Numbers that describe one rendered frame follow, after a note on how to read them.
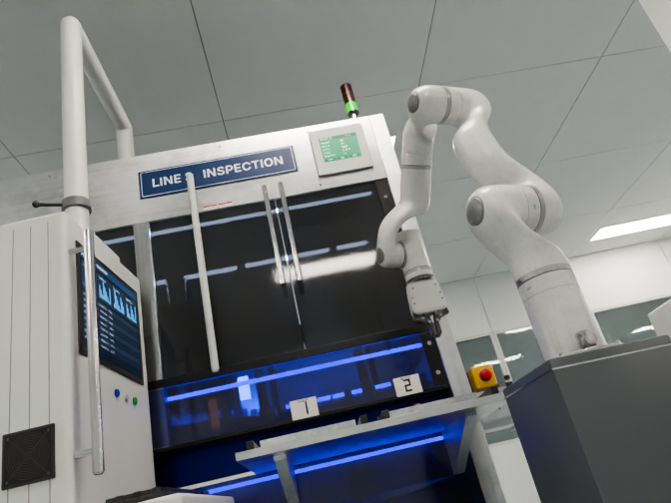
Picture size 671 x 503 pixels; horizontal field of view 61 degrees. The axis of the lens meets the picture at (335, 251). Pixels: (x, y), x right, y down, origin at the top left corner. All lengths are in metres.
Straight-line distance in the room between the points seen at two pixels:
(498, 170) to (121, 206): 1.41
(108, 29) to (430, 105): 1.91
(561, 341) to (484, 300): 5.90
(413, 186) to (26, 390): 1.12
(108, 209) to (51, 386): 0.97
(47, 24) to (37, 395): 1.99
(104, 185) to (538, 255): 1.64
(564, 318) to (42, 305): 1.18
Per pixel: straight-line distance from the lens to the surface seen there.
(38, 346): 1.52
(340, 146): 2.27
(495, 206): 1.28
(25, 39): 3.16
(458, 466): 1.83
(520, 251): 1.29
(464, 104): 1.59
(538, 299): 1.26
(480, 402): 1.53
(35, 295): 1.57
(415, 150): 1.69
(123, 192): 2.31
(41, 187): 2.44
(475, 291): 7.14
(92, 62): 2.53
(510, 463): 6.75
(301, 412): 1.88
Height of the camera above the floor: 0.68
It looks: 25 degrees up
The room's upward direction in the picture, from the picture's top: 14 degrees counter-clockwise
